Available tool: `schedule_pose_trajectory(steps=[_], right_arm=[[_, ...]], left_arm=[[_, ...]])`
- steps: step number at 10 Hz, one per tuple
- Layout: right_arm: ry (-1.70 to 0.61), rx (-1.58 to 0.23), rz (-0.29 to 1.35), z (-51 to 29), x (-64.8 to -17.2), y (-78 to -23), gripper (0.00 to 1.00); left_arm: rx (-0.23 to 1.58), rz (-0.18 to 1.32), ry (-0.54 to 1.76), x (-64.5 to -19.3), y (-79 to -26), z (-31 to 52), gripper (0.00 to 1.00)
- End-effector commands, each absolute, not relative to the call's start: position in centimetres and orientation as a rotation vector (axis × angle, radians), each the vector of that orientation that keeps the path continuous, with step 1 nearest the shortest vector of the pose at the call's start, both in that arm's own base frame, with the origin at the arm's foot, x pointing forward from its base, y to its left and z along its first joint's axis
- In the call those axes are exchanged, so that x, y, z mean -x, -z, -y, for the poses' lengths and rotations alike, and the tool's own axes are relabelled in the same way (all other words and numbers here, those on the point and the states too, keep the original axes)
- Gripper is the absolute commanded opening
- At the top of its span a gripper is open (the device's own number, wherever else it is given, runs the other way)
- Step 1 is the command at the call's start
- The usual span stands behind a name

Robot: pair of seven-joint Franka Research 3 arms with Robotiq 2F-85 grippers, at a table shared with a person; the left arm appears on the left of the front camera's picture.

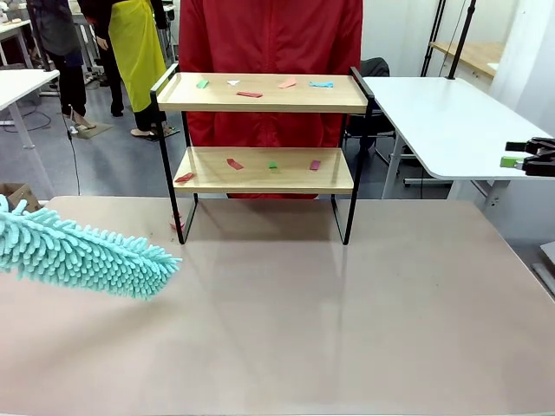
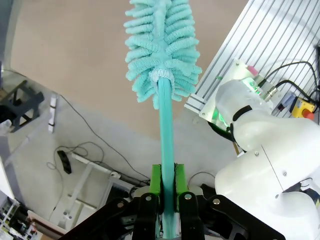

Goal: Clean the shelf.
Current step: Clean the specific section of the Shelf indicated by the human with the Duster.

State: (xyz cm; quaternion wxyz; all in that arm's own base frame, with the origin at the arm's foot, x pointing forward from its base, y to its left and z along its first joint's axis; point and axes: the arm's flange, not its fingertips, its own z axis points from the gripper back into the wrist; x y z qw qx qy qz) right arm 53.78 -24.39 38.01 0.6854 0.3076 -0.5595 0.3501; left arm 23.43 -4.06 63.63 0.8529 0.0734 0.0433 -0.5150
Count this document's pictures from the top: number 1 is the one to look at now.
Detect teal microfibre duster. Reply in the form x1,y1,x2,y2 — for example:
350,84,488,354
0,193,183,302

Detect large white side table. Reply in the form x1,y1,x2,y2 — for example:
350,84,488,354
362,75,555,213

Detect wooden top desk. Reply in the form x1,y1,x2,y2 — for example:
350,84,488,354
428,41,506,79

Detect black tripod stand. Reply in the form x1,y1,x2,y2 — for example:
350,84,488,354
446,0,478,81
421,0,447,77

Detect black office chair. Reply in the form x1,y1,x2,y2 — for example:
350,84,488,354
344,56,398,153

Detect person in red jacket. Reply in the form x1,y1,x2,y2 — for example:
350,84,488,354
178,0,364,200

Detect mannequin in yellow apron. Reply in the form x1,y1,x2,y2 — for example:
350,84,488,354
77,0,170,140

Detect figure in dark clothes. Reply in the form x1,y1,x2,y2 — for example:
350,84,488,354
25,0,99,131

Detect brown cardboard box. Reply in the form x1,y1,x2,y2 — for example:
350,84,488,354
0,182,44,213

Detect white desk with grey legs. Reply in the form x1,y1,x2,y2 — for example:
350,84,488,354
0,68,61,198

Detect grey metal bracket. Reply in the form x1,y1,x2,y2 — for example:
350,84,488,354
532,240,555,301

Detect black frame wooden shelf rack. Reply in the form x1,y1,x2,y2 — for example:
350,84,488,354
149,63,375,246

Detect beige mannequin base plate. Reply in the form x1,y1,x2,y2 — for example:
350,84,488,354
71,121,114,140

